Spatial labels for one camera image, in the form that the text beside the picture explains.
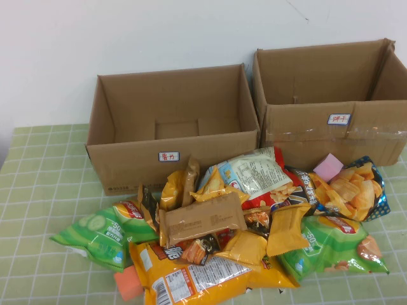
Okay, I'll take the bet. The yellow packet with chips picture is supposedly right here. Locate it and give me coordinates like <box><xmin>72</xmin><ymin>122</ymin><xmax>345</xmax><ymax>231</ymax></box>
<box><xmin>190</xmin><ymin>165</ymin><xmax>251</xmax><ymax>206</ymax></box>

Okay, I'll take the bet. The green checked tablecloth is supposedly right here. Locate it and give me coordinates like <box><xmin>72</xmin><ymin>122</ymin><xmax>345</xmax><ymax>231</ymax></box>
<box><xmin>0</xmin><ymin>123</ymin><xmax>407</xmax><ymax>305</ymax></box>

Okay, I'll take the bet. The green cucumber chips bag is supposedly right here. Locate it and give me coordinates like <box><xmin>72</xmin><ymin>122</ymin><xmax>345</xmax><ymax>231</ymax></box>
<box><xmin>49</xmin><ymin>198</ymin><xmax>160</xmax><ymax>273</ymax></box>

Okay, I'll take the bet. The large brown biscuit pack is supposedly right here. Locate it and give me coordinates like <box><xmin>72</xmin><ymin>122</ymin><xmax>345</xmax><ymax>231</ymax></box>
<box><xmin>158</xmin><ymin>191</ymin><xmax>248</xmax><ymax>247</ymax></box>

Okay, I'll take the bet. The cardboard box with printed code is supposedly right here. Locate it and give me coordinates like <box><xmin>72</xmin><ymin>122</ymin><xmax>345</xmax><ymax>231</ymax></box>
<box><xmin>85</xmin><ymin>63</ymin><xmax>261</xmax><ymax>195</ymax></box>

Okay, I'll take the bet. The black orange snack packet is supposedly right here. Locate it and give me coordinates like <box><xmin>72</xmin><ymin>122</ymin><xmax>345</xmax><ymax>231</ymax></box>
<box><xmin>177</xmin><ymin>234</ymin><xmax>222</xmax><ymax>266</ymax></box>
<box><xmin>241</xmin><ymin>206</ymin><xmax>273</xmax><ymax>239</ymax></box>

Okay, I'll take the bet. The cardboard box with clear tape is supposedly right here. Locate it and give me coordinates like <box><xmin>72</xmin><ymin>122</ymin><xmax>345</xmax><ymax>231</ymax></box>
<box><xmin>252</xmin><ymin>38</ymin><xmax>407</xmax><ymax>171</ymax></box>

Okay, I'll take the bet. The small brown biscuit pack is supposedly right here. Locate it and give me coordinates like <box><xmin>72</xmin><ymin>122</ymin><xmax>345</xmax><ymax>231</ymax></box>
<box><xmin>183</xmin><ymin>155</ymin><xmax>200</xmax><ymax>206</ymax></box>

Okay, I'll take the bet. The pink foam block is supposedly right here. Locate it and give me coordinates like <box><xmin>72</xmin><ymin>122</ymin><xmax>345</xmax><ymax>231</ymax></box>
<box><xmin>313</xmin><ymin>152</ymin><xmax>345</xmax><ymax>184</ymax></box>

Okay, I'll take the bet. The orange foam block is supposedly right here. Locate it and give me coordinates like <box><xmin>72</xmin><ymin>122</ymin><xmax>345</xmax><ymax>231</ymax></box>
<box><xmin>113</xmin><ymin>265</ymin><xmax>144</xmax><ymax>302</ymax></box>

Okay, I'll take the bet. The red and white chips bag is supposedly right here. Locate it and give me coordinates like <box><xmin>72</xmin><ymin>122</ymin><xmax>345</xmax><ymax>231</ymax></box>
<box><xmin>198</xmin><ymin>146</ymin><xmax>298</xmax><ymax>212</ymax></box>

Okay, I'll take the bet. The black and blue chips bag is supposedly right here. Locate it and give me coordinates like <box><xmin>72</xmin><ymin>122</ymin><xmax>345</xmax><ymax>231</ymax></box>
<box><xmin>284</xmin><ymin>155</ymin><xmax>391</xmax><ymax>222</ymax></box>

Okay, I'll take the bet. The dark brown snack packet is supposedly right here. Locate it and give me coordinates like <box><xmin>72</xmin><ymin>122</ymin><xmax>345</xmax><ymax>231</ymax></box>
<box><xmin>136</xmin><ymin>183</ymin><xmax>160</xmax><ymax>233</ymax></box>

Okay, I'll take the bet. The large yellow chips bag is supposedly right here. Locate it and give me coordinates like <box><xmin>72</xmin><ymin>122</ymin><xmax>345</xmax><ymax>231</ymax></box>
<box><xmin>128</xmin><ymin>241</ymin><xmax>301</xmax><ymax>305</ymax></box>

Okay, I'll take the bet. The green chips bag with onions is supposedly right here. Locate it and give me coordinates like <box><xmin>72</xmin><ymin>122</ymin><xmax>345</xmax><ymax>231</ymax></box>
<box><xmin>276</xmin><ymin>214</ymin><xmax>390</xmax><ymax>282</ymax></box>

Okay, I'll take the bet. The plain yellow snack packet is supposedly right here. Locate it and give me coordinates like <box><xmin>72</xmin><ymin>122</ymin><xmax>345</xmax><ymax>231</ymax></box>
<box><xmin>213</xmin><ymin>230</ymin><xmax>268</xmax><ymax>266</ymax></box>
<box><xmin>266</xmin><ymin>203</ymin><xmax>312</xmax><ymax>257</ymax></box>
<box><xmin>158</xmin><ymin>170</ymin><xmax>191</xmax><ymax>212</ymax></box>

